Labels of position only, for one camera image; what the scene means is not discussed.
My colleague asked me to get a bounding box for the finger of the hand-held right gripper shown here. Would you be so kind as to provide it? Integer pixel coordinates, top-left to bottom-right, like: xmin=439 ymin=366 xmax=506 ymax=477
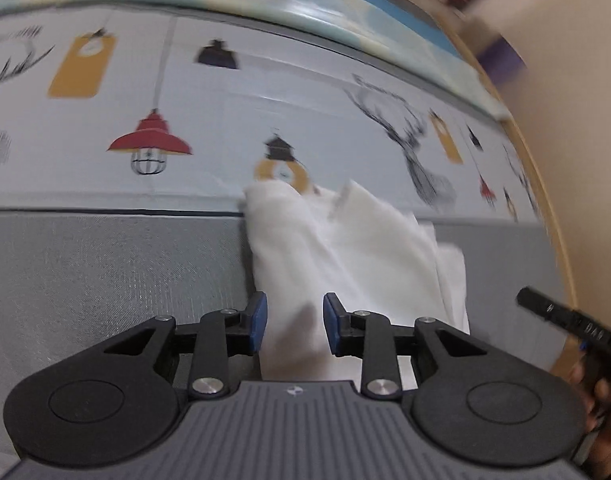
xmin=516 ymin=286 xmax=611 ymax=357

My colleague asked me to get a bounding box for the lamp and deer printed bedsheet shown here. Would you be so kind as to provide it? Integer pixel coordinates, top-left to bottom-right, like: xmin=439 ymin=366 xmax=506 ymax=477
xmin=0 ymin=5 xmax=561 ymax=466

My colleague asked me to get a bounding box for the purple box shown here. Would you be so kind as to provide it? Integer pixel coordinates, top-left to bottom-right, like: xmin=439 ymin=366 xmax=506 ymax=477
xmin=478 ymin=37 xmax=529 ymax=81

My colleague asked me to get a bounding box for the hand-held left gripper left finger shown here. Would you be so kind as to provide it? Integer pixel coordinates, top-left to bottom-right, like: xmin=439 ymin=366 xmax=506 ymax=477
xmin=104 ymin=291 xmax=268 ymax=400

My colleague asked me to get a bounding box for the white small garment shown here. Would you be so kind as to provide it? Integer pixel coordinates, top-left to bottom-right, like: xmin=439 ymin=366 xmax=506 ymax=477
xmin=243 ymin=179 xmax=471 ymax=392

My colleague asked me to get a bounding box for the wooden bed frame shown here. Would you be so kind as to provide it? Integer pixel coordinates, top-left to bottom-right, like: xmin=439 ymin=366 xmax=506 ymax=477
xmin=435 ymin=15 xmax=586 ymax=381

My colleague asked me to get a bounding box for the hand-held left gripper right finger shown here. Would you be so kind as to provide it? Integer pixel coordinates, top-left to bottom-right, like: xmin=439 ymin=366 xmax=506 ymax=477
xmin=323 ymin=292 xmax=491 ymax=401

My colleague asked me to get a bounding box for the person's right hand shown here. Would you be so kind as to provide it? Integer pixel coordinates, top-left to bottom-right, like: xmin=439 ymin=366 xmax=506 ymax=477
xmin=568 ymin=357 xmax=611 ymax=480

